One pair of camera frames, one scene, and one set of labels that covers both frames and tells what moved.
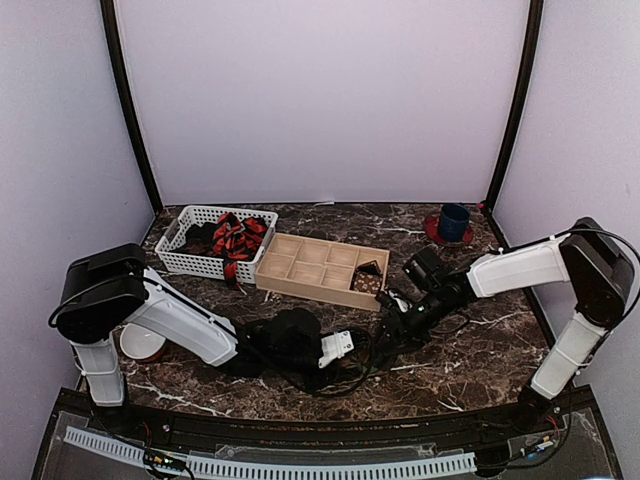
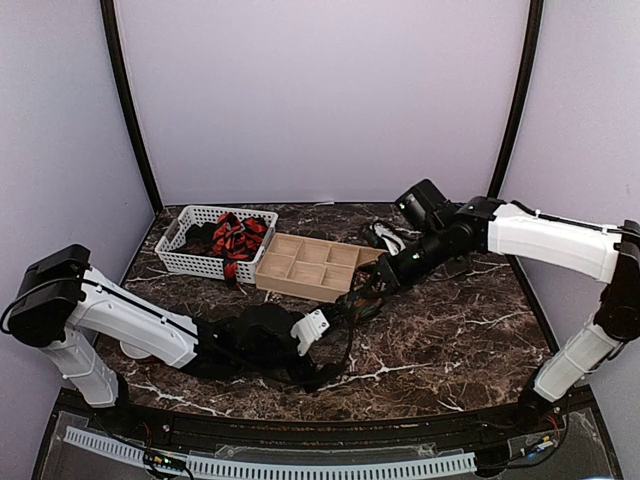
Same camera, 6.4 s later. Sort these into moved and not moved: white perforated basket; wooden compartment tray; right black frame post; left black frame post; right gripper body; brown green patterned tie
Moved: right gripper body; brown green patterned tie
Not moved: wooden compartment tray; left black frame post; white perforated basket; right black frame post
